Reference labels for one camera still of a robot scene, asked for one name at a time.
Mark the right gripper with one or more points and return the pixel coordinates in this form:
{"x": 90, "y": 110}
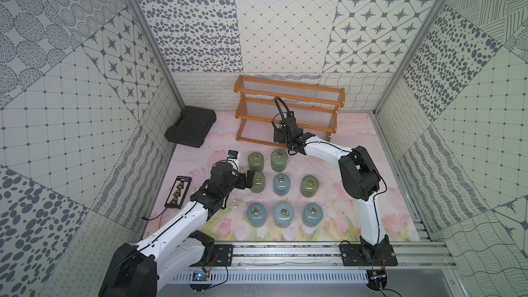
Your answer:
{"x": 278, "y": 132}

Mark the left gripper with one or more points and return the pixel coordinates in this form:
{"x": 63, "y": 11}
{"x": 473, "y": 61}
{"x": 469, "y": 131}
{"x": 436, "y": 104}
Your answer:
{"x": 249, "y": 179}

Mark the green canister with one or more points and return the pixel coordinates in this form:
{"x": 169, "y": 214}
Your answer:
{"x": 258, "y": 182}
{"x": 279, "y": 158}
{"x": 256, "y": 161}
{"x": 309, "y": 186}

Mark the blue canister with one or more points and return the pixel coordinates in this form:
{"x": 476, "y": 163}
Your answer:
{"x": 256, "y": 215}
{"x": 281, "y": 184}
{"x": 283, "y": 214}
{"x": 312, "y": 215}

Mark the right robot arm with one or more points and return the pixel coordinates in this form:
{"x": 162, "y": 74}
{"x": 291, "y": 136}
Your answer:
{"x": 359, "y": 176}

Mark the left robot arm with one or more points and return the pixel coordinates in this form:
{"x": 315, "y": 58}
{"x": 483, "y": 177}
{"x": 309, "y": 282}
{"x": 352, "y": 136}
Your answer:
{"x": 144, "y": 268}

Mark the wooden three-tier shelf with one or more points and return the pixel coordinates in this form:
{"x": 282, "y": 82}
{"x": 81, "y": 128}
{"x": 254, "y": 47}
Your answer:
{"x": 314, "y": 107}

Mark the black plastic tool case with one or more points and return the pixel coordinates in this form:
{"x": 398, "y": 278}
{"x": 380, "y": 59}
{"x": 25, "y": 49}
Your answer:
{"x": 192, "y": 127}

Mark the left controller board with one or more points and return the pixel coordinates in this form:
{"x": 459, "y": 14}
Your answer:
{"x": 200, "y": 281}

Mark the controller board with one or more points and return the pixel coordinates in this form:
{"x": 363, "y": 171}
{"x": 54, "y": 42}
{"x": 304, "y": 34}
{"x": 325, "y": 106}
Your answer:
{"x": 377, "y": 280}
{"x": 200, "y": 281}

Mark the right controller board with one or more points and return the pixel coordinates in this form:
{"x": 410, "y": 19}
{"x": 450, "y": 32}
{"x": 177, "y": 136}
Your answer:
{"x": 377, "y": 280}

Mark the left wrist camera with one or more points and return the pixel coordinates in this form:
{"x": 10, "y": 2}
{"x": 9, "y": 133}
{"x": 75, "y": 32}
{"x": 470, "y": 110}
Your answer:
{"x": 233, "y": 155}

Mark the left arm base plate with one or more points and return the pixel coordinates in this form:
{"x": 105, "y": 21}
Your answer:
{"x": 218, "y": 255}

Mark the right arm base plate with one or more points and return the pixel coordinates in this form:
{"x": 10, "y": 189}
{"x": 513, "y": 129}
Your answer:
{"x": 357, "y": 254}

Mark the aluminium mounting rail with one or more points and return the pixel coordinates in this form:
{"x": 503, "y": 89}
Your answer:
{"x": 325, "y": 255}

